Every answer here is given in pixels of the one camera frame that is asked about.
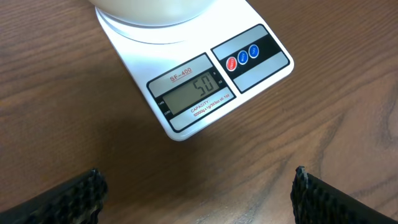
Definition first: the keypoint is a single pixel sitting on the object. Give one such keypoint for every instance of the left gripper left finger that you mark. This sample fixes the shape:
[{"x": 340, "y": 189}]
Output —
[{"x": 78, "y": 200}]

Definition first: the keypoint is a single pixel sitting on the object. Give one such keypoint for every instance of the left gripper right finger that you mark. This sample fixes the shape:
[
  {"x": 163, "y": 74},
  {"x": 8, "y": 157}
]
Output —
[{"x": 316, "y": 202}]

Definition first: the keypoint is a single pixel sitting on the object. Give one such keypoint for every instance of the white kitchen scale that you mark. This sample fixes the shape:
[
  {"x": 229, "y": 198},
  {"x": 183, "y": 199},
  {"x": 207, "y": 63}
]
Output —
[{"x": 194, "y": 73}]

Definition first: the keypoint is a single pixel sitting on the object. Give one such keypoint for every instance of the white bowl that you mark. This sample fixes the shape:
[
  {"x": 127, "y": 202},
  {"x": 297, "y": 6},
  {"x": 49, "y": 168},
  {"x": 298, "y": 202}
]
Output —
[{"x": 153, "y": 12}]

